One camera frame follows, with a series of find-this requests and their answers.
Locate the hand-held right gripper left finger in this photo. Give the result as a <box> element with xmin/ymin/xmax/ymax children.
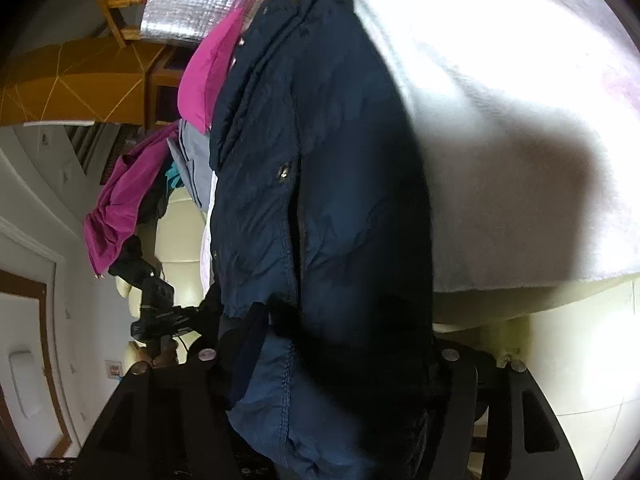
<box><xmin>75</xmin><ymin>302</ymin><xmax>269</xmax><ymax>480</ymax></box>

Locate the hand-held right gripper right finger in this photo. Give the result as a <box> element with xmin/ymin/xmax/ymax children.
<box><xmin>415</xmin><ymin>337</ymin><xmax>585</xmax><ymax>480</ymax></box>

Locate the navy blue zip jacket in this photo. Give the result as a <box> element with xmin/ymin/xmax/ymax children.
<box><xmin>207</xmin><ymin>0</ymin><xmax>436</xmax><ymax>480</ymax></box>

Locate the person's left hand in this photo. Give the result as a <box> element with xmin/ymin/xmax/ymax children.
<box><xmin>150</xmin><ymin>344</ymin><xmax>177</xmax><ymax>368</ymax></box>

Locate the black garment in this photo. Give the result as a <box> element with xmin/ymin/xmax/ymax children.
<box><xmin>107</xmin><ymin>175</ymin><xmax>173</xmax><ymax>286</ymax></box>

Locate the magenta fleece jacket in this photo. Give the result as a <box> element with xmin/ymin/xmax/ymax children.
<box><xmin>82</xmin><ymin>125</ymin><xmax>183</xmax><ymax>278</ymax></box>

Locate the cream leather sofa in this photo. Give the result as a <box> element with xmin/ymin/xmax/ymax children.
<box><xmin>115</xmin><ymin>190</ymin><xmax>640</xmax><ymax>466</ymax></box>

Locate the grey garment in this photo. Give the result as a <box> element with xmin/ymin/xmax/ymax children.
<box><xmin>167</xmin><ymin>120</ymin><xmax>218</xmax><ymax>211</ymax></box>

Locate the bright pink garment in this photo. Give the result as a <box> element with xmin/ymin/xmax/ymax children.
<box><xmin>177</xmin><ymin>10</ymin><xmax>246</xmax><ymax>133</ymax></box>

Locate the silver foil insulation board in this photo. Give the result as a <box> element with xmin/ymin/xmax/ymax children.
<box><xmin>139</xmin><ymin>0</ymin><xmax>266</xmax><ymax>48</ymax></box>

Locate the white fluffy blanket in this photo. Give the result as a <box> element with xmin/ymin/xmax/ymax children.
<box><xmin>200</xmin><ymin>0</ymin><xmax>640</xmax><ymax>295</ymax></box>

